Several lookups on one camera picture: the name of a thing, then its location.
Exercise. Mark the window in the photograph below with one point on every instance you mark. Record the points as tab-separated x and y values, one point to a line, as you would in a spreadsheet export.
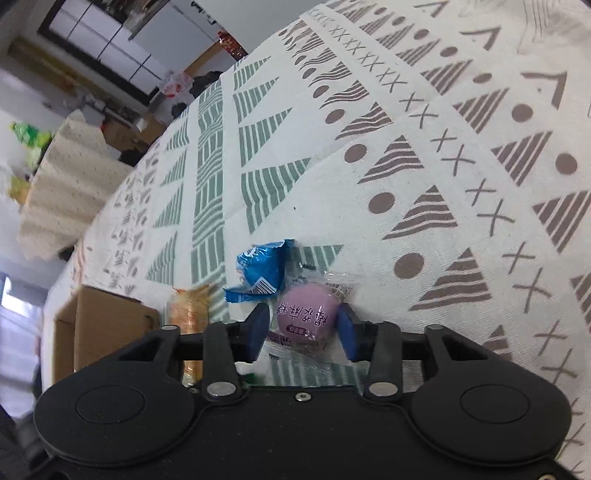
11	300

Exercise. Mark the purple round snack packet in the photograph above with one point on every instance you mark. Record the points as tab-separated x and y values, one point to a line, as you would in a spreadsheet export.
304	314

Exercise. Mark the pink white plastic bag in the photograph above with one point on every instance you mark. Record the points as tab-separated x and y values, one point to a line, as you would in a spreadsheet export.
174	85

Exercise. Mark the cluttered shelf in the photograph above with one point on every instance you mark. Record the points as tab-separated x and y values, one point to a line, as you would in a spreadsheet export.
134	14

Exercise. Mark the table with dotted cloth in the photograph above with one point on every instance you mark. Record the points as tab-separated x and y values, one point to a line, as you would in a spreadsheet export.
69	184

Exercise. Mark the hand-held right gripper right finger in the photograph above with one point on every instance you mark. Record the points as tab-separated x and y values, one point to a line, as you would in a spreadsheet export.
346	332

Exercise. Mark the yellow bottle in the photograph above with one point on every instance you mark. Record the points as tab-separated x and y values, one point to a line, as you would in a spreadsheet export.
19	190

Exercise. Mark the stacked cardboard boxes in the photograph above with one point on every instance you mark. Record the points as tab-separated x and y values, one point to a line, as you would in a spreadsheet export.
127	134

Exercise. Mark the long orange cracker packet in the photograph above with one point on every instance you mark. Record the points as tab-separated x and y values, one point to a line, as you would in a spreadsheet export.
189	309

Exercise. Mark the blue crumpled snack packet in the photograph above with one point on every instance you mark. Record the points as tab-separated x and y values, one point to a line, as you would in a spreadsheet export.
261	272

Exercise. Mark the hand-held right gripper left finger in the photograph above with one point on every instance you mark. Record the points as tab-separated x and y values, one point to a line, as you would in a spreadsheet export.
258	330

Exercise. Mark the dark framed glass door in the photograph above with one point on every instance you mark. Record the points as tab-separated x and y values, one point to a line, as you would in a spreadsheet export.
106	50

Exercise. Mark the small black object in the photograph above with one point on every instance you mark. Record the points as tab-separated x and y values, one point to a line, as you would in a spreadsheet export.
178	110

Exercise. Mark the red hanging decoration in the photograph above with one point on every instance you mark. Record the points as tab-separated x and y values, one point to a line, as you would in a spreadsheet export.
231	45

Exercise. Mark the brown cardboard box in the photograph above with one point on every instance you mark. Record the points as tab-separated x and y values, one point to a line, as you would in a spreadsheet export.
106	332

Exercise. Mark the black bag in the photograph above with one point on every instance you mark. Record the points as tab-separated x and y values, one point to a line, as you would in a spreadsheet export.
205	83

